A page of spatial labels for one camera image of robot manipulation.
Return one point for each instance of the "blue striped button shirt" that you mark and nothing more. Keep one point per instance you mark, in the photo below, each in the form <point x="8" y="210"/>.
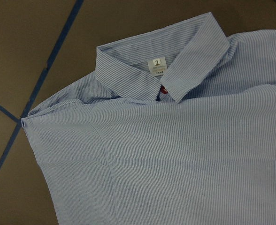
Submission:
<point x="173" y="127"/>

